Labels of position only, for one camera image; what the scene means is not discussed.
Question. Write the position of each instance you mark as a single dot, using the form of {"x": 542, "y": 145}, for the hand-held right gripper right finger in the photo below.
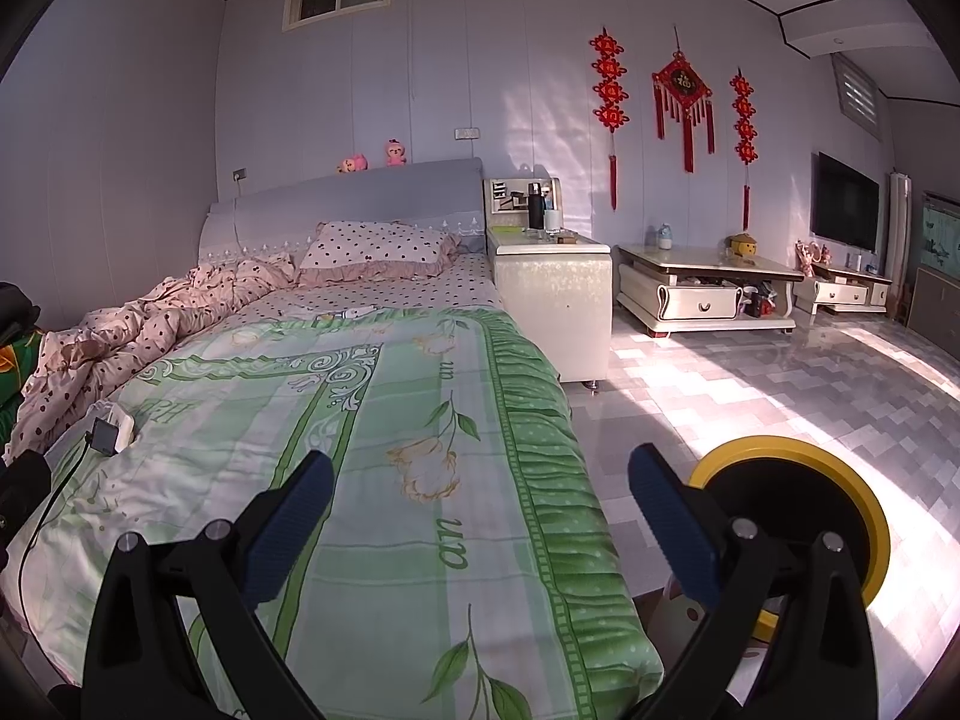
{"x": 671, "y": 521}

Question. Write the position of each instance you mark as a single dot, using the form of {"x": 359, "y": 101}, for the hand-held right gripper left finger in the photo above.
{"x": 289, "y": 536}

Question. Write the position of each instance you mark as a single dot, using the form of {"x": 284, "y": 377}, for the yellow-rimmed bin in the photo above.
{"x": 787, "y": 446}

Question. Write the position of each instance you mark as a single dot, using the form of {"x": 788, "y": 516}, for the green floral blanket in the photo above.
{"x": 420, "y": 405}

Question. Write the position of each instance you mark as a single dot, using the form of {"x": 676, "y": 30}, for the white box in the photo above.
{"x": 125, "y": 424}

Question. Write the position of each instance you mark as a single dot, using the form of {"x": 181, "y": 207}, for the black charger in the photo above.
{"x": 105, "y": 436}

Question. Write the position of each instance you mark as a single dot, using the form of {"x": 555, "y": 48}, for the cream coffee table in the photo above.
{"x": 690, "y": 304}

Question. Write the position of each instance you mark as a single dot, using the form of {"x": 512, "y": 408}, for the white nightstand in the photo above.
{"x": 547, "y": 300}

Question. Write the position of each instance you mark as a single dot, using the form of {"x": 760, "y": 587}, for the pink polka dot quilt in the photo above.
{"x": 150, "y": 322}

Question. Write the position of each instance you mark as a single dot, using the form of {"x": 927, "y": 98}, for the dark cloth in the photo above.
{"x": 22, "y": 491}

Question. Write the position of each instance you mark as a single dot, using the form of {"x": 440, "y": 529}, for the clear water bottle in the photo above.
{"x": 665, "y": 238}

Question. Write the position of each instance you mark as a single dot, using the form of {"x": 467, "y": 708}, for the cream television stand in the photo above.
{"x": 840, "y": 292}

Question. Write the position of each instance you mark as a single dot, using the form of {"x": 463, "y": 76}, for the pink figurines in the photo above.
{"x": 812, "y": 259}

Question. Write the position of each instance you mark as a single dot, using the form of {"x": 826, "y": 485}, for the polka dot pillow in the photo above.
{"x": 375, "y": 247}

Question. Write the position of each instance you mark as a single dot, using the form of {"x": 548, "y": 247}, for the white cup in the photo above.
{"x": 552, "y": 221}

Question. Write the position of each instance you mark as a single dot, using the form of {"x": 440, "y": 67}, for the green patterned cloth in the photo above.
{"x": 15, "y": 360}

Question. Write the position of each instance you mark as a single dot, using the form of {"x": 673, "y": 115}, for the grey cabinet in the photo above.
{"x": 934, "y": 311}

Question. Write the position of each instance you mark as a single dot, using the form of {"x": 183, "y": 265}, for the black thermos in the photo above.
{"x": 535, "y": 206}

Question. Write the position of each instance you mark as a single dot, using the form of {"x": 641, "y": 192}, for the bed with grey headboard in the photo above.
{"x": 360, "y": 195}

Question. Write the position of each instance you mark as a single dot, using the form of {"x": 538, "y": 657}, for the dark clothing pile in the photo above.
{"x": 15, "y": 307}

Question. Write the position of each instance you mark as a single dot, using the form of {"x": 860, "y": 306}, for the black television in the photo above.
{"x": 844, "y": 202}

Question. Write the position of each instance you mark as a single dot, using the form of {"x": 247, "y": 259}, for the white standing air conditioner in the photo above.
{"x": 900, "y": 240}

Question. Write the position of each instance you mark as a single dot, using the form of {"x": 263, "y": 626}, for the pink plush toy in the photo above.
{"x": 351, "y": 163}
{"x": 395, "y": 154}

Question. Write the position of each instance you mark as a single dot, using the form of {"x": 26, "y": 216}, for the framed landscape painting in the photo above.
{"x": 941, "y": 236}

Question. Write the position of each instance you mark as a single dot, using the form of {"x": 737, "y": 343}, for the red diamond tassel ornament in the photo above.
{"x": 681, "y": 80}

